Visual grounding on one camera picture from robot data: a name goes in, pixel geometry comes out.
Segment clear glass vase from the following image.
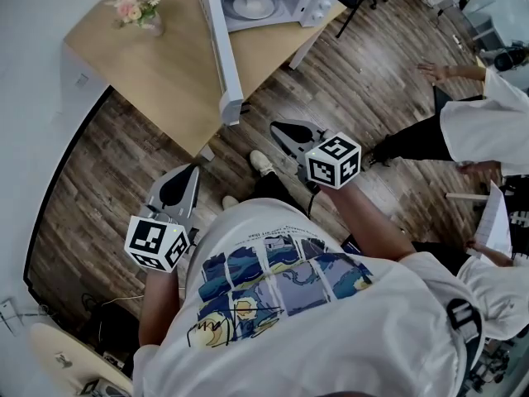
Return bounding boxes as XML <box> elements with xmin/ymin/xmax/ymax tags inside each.
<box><xmin>142</xmin><ymin>12</ymin><xmax>166</xmax><ymax>37</ymax></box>

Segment black shoulder strap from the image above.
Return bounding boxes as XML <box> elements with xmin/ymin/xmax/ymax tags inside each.
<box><xmin>446</xmin><ymin>298</ymin><xmax>484</xmax><ymax>347</ymax></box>

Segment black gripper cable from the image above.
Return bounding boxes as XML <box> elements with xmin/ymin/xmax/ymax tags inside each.
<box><xmin>306</xmin><ymin>183</ymin><xmax>322</xmax><ymax>218</ymax></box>

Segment person's white printed t-shirt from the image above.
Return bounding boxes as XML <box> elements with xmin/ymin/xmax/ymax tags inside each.
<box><xmin>131</xmin><ymin>198</ymin><xmax>485</xmax><ymax>397</ymax></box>

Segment person's right forearm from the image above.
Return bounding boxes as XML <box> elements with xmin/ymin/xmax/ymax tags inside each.
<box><xmin>324</xmin><ymin>179</ymin><xmax>417</xmax><ymax>263</ymax></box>

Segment beige round table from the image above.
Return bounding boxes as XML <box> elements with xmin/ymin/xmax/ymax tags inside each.
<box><xmin>27</xmin><ymin>323</ymin><xmax>134</xmax><ymax>397</ymax></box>

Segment white round microwave plate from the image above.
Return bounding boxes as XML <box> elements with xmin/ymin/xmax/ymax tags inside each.
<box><xmin>231</xmin><ymin>0</ymin><xmax>276</xmax><ymax>20</ymax></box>

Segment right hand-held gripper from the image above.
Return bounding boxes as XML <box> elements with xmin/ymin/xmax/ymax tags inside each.
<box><xmin>270</xmin><ymin>118</ymin><xmax>363</xmax><ymax>190</ymax></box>

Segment pink flower bouquet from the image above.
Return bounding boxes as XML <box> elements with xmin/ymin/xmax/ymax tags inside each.
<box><xmin>105</xmin><ymin>0</ymin><xmax>163</xmax><ymax>31</ymax></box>

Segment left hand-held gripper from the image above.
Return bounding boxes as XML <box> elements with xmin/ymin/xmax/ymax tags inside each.
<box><xmin>124</xmin><ymin>164</ymin><xmax>202</xmax><ymax>273</ymax></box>

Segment light wooden bar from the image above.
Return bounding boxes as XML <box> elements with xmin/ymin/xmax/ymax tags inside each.
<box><xmin>445</xmin><ymin>192</ymin><xmax>492</xmax><ymax>202</ymax></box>

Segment black floor cables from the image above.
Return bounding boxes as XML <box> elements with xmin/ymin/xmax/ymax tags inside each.
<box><xmin>80</xmin><ymin>290</ymin><xmax>146</xmax><ymax>349</ymax></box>

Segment person's black trousers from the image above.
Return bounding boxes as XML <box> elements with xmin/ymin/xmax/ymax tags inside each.
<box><xmin>249</xmin><ymin>170</ymin><xmax>310</xmax><ymax>218</ymax></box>

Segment person's left forearm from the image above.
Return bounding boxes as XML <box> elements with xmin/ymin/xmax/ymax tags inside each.
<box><xmin>138</xmin><ymin>262</ymin><xmax>186</xmax><ymax>347</ymax></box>

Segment white paper sheet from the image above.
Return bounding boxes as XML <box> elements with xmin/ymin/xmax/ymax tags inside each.
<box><xmin>473</xmin><ymin>179</ymin><xmax>514</xmax><ymax>256</ymax></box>

